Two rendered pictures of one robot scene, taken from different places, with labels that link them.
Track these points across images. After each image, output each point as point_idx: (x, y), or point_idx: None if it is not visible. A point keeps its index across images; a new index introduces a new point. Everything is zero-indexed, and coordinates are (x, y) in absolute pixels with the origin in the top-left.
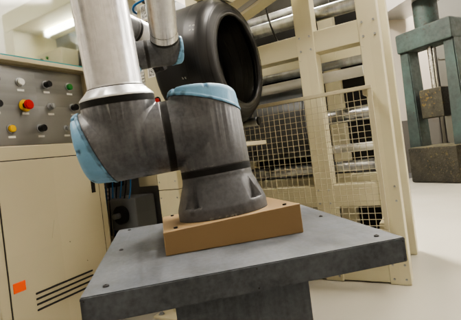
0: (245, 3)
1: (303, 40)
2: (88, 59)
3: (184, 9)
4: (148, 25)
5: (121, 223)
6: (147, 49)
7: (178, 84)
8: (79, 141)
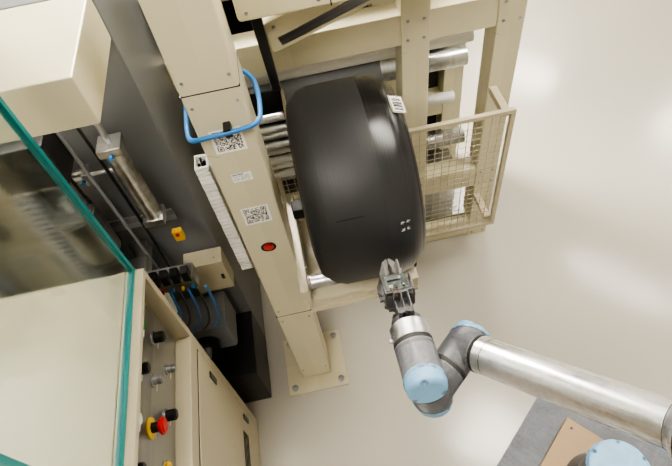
0: (347, 2)
1: (414, 23)
2: None
3: (361, 172)
4: (426, 322)
5: (214, 352)
6: (465, 377)
7: (372, 277)
8: None
